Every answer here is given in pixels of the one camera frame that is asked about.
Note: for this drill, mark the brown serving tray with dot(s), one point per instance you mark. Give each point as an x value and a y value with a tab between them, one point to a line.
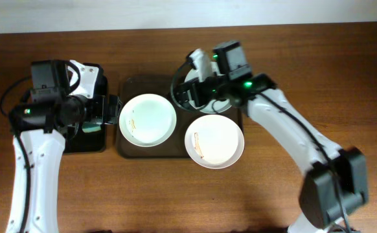
171	148

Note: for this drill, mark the green yellow sponge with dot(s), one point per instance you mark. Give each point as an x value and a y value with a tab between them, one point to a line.
90	128

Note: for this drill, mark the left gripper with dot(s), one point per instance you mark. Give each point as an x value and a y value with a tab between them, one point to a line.
112	107

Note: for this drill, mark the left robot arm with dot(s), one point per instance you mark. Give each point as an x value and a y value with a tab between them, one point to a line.
39	147

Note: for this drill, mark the black plastic tray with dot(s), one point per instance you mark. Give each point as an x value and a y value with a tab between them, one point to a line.
71	115

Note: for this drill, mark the white plate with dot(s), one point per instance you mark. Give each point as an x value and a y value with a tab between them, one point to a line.
147	120
214	141

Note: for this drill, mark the pale blue plate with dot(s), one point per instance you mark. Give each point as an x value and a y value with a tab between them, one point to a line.
214	106

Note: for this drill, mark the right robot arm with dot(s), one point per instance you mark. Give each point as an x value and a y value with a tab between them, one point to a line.
335	179

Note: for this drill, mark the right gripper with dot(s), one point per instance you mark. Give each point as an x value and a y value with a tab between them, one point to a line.
204	86

